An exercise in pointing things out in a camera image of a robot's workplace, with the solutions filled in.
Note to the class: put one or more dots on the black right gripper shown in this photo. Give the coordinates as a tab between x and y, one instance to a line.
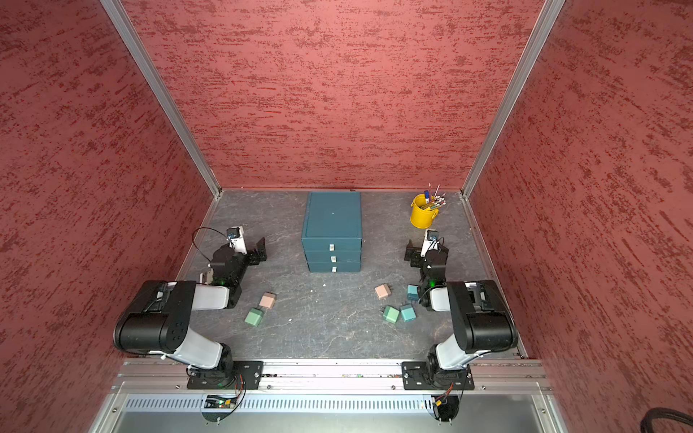
414	253

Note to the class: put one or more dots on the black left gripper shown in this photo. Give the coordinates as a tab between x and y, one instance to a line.
254	260

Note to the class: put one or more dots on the teal plug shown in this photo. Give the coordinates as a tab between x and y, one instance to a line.
413	293
408	313

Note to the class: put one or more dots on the pink plug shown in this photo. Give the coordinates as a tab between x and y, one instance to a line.
383	291
267	300

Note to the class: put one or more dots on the green plug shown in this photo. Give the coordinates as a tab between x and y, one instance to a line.
254	317
391	314

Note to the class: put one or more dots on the teal drawer cabinet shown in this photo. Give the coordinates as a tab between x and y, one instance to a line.
332	234

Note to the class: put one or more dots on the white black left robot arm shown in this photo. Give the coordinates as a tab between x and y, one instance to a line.
156	322

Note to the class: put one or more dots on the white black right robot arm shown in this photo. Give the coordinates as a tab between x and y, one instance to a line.
481	322

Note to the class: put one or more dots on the yellow pen cup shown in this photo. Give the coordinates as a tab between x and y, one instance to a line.
422	216

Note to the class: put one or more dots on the pens in cup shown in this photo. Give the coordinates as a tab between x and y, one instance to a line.
433	199

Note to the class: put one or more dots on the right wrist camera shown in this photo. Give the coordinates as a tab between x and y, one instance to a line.
431	241

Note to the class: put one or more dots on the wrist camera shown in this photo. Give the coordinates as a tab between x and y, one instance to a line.
431	241
236	240

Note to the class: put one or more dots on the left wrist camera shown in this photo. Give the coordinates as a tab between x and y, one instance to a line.
236	240

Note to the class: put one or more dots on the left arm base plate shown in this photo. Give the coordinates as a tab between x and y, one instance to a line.
242	374

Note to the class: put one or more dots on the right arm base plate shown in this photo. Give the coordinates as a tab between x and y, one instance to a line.
419	376

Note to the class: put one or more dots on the right aluminium corner post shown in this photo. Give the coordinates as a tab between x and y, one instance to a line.
539	35

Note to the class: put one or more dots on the aluminium corner post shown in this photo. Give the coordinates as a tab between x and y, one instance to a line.
539	35
123	25

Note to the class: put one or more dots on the left aluminium corner post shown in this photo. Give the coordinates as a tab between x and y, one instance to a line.
123	25

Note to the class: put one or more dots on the black cable bundle corner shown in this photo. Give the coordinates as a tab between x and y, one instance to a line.
661	413

